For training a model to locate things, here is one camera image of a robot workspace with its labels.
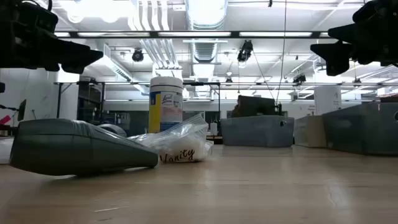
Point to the black background station frame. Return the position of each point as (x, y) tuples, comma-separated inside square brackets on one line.
[(124, 83)]

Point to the dark smoky plastic bin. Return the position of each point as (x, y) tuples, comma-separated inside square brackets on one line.
[(363, 130)]

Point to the silver ventilation duct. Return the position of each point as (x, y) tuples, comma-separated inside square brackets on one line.
[(205, 18)]

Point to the white round pillar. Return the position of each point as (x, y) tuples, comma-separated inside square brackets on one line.
[(326, 99)]

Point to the black computer monitor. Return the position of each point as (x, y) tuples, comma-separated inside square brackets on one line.
[(256, 105)]

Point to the red and black equipment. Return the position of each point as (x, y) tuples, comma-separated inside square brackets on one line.
[(21, 110)]

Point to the clear plastic bin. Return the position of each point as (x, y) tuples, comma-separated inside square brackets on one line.
[(309, 132)]

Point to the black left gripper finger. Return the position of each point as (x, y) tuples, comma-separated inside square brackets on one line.
[(81, 54), (40, 20)]

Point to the black ceiling-hung camera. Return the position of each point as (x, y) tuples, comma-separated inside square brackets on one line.
[(299, 78), (245, 49), (137, 55)]

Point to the clear bag of cotton pads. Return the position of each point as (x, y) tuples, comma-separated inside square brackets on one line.
[(6, 151)]

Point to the black overhead crossbar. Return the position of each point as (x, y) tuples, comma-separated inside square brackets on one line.
[(186, 34)]

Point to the small grey translucent bin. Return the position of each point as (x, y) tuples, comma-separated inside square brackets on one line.
[(258, 130)]

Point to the small white background container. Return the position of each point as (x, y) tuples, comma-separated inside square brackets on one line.
[(214, 128)]

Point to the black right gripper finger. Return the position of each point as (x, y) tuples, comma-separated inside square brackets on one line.
[(332, 56), (345, 33)]

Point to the clear bag printed Vanity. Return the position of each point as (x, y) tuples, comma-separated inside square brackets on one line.
[(183, 146)]

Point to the white Lysol wipes canister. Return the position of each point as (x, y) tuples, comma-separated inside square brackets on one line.
[(164, 102)]

